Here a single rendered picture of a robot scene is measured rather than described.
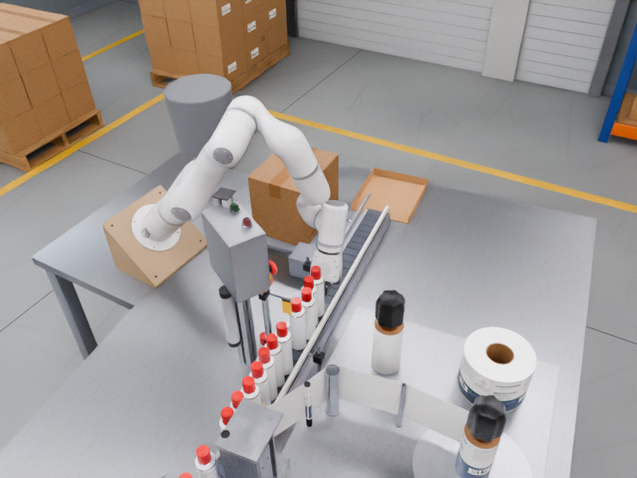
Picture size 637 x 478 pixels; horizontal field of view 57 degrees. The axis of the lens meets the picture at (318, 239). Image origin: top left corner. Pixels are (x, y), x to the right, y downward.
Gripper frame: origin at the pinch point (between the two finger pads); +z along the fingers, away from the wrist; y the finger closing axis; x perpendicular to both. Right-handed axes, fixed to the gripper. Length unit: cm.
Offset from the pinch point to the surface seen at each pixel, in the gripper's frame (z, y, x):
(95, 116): 13, -287, 211
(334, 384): 5.7, 19.9, -40.2
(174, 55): -37, -262, 284
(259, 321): 14.6, -19.8, -7.1
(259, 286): -22, -1, -49
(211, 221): -37, -13, -53
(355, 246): -5.3, -0.6, 33.4
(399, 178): -21, 0, 88
